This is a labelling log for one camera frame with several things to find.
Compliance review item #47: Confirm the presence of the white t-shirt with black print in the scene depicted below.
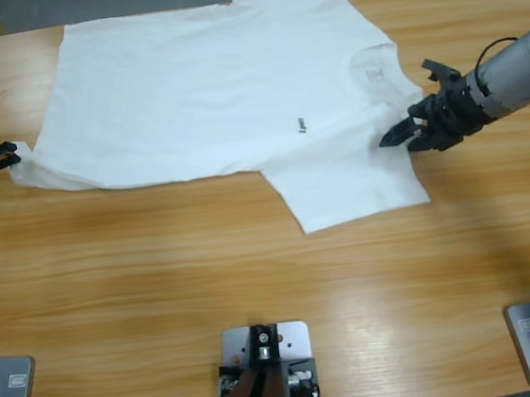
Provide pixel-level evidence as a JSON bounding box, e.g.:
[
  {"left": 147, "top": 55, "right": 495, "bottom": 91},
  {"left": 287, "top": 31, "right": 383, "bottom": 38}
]
[{"left": 0, "top": 0, "right": 439, "bottom": 266}]

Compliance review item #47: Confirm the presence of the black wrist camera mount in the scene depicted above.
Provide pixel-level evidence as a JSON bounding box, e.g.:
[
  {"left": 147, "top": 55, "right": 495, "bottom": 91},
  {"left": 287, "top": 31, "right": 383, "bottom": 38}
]
[{"left": 421, "top": 55, "right": 463, "bottom": 87}]

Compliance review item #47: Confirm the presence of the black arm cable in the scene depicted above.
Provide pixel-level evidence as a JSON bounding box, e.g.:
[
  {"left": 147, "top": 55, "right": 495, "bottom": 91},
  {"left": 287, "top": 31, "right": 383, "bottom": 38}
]
[{"left": 472, "top": 36, "right": 523, "bottom": 75}]

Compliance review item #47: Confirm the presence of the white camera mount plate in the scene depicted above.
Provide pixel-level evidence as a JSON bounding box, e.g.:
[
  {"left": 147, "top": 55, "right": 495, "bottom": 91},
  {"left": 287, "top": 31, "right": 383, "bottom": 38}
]
[{"left": 219, "top": 318, "right": 314, "bottom": 370}]

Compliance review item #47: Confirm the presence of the black post clamp bracket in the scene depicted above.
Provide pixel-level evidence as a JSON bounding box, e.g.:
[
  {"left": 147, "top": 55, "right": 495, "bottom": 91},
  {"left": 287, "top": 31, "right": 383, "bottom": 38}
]
[{"left": 215, "top": 355, "right": 321, "bottom": 397}]

